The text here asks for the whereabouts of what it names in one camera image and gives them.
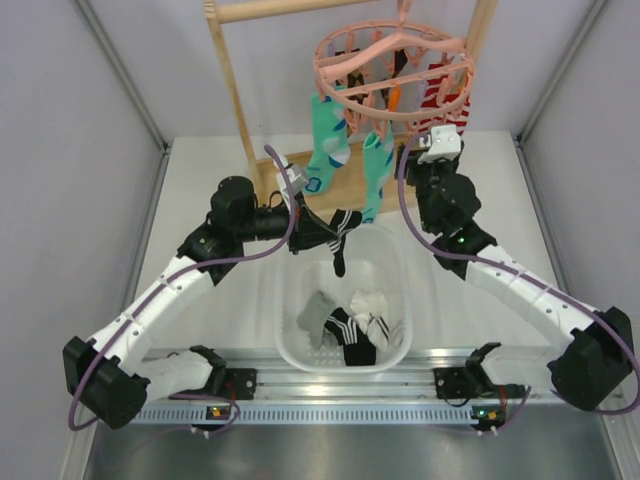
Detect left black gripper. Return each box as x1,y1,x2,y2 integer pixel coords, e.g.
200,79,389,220
235,191,339,255

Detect black sock white stripes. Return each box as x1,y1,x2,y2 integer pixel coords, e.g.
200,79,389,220
328,209,362,278

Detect pink round clip hanger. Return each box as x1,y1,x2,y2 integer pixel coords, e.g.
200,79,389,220
312,1,475,134

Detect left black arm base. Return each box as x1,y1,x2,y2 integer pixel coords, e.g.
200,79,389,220
171,368,258,400

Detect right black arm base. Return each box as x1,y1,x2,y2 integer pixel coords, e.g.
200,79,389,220
433,367,526,406

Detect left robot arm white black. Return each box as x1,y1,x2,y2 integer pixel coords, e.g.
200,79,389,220
63,176,346,429

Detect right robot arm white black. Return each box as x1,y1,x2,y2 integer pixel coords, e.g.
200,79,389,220
397,144,639,412

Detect green sock right hanging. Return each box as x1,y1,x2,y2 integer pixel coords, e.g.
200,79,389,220
362,123,395,224

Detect green sock hanging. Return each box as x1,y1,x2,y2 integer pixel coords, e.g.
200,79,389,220
304,92,351,195
362,123,395,224

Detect red white striped sock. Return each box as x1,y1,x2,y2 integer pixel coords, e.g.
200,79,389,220
419,61,472,139

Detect grey sock in basket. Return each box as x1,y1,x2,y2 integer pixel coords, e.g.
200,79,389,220
297,291,335,350

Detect green sock left hanging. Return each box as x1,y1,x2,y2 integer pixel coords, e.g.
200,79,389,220
304,92,351,195

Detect white sock in basket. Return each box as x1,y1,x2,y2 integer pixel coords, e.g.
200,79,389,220
349,290,404,352

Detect white plastic laundry basket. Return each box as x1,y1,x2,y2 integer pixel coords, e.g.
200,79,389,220
274,224,413,374

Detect black striped sock in basket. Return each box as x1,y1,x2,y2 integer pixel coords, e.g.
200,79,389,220
324,307,377,367

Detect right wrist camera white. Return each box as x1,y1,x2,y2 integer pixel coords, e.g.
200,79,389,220
417,124,463,164

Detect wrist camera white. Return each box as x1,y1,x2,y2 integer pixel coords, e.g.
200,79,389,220
417,124,463,164
273,155,308,202

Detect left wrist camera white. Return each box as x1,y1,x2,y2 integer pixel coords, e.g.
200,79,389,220
273,155,308,202

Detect wooden drying rack frame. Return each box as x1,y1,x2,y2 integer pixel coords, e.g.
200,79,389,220
202,0,499,226

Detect aluminium mounting rail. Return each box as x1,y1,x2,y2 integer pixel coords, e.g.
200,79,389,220
79,347,621,401

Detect perforated grey cable duct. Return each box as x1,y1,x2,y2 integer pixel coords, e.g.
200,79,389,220
99,403,506,426

